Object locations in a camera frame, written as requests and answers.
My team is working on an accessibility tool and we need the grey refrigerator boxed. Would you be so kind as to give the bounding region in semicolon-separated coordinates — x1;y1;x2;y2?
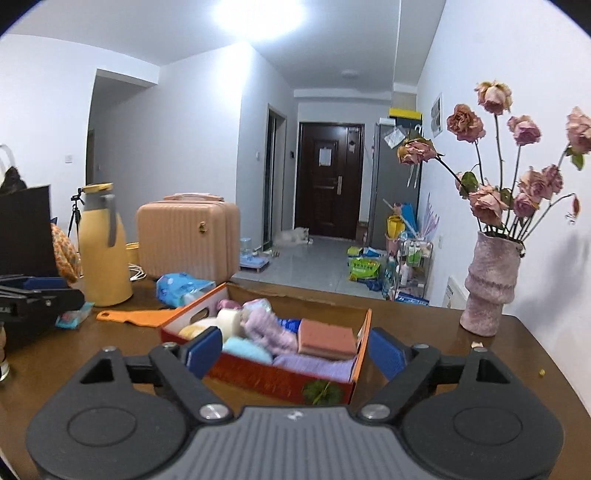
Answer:
372;117;423;250

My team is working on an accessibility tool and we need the white round sponge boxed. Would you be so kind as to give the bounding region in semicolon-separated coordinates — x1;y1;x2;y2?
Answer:
216;307;245;342

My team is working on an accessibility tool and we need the peach ribbed suitcase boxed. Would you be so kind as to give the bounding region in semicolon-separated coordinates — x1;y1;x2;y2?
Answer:
136;194;241;284

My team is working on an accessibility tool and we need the small blue candy packet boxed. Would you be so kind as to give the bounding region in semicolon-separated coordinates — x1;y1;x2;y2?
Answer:
55;302;95;329

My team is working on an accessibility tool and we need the black tripod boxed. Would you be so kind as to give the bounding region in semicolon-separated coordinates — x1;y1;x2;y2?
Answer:
68;194;85;250

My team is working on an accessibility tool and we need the blue wet wipes pack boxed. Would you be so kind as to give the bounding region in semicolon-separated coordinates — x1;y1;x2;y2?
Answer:
156;272;217;309

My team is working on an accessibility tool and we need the pet water dispenser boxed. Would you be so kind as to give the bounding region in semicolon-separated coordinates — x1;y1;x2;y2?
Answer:
239;237;271;273

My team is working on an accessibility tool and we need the light blue plush toy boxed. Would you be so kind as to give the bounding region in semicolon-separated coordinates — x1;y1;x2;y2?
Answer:
222;337;273;365

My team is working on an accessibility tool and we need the yellow plush toy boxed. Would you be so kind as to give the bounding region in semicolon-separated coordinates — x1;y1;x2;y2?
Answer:
178;323;209;342

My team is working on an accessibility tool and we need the bright ceiling light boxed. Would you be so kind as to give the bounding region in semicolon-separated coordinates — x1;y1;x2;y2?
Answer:
210;0;308;42

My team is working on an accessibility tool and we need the bunch of dried pink roses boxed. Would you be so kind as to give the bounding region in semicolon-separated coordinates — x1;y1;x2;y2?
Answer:
397;80;591;243

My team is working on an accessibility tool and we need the white fluffy pet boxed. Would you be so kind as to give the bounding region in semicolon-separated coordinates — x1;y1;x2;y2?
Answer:
274;227;311;245

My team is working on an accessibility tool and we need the orange patterned cloth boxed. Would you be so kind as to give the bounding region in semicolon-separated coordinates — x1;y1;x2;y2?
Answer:
51;224;81;283

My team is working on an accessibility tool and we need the pink ceramic vase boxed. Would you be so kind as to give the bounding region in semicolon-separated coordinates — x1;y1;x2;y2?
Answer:
459;231;526;337

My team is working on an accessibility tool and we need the wire rack with bottles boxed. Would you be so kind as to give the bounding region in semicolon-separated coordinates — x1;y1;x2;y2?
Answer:
383;237;435;301

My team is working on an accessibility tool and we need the yellow thermos jug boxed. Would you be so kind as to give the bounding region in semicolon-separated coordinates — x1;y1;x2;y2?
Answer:
76;183;134;308

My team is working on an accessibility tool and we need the dark entrance door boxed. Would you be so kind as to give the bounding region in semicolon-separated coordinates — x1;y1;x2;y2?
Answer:
295;122;365;241

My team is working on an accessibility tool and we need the pink fuzzy cloth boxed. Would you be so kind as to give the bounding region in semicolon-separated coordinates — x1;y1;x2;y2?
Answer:
242;307;298;356

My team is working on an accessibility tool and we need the black paper bag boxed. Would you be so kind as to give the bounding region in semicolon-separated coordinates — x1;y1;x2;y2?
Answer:
0;144;56;278

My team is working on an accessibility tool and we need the hanging folded umbrella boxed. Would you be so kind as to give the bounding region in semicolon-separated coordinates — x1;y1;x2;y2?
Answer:
406;122;423;188

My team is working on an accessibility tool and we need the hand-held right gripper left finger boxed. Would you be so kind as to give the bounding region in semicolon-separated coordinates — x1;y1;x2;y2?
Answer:
48;326;232;423

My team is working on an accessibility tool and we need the pink layered sponge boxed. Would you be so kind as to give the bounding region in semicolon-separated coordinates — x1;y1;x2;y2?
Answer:
298;318;358;361

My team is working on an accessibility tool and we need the purple knit pouch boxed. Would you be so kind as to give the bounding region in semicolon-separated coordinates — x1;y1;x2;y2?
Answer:
272;353;356;383

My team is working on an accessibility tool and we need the orange cardboard box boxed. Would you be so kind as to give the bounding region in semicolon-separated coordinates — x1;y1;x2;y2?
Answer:
160;282;373;407

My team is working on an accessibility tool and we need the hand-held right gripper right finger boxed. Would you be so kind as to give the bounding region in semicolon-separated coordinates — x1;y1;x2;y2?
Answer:
361;328;543;423

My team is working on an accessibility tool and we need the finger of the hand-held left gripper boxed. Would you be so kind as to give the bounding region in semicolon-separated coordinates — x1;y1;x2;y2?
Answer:
0;288;86;324
0;275;70;291

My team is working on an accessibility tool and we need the pale purple paper decoration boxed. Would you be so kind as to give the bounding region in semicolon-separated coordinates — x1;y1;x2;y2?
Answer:
418;194;439;237

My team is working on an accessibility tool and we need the green yellow bag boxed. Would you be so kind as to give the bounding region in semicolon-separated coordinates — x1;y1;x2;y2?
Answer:
348;257;382;283

